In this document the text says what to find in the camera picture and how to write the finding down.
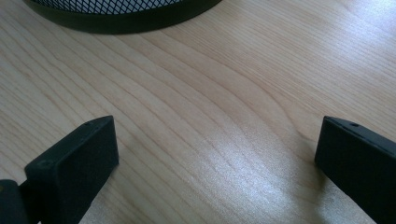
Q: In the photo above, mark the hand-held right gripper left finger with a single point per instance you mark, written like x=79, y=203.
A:
x=71, y=174

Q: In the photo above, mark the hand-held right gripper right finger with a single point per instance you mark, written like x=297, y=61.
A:
x=358, y=168

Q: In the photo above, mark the black mesh basket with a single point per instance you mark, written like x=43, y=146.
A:
x=124, y=18

